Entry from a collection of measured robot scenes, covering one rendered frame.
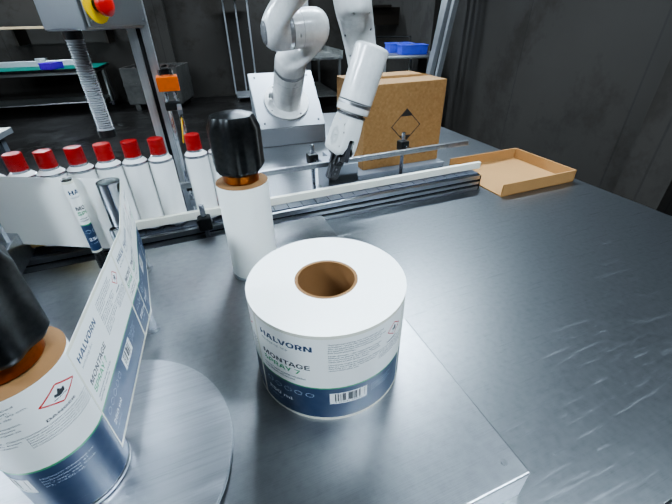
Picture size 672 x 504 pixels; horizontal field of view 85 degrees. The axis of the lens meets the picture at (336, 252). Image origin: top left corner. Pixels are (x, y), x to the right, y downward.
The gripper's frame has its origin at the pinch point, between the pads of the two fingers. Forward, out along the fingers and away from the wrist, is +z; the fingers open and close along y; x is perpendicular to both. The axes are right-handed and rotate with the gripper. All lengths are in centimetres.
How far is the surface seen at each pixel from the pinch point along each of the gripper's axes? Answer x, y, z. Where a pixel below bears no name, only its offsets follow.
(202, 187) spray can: -32.9, 2.9, 9.4
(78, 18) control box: -58, 1, -17
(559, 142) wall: 256, -125, -33
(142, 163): -45.6, 2.0, 6.5
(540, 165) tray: 78, 0, -17
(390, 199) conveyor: 17.4, 5.6, 3.1
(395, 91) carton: 22.3, -19.5, -24.2
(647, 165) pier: 226, -42, -34
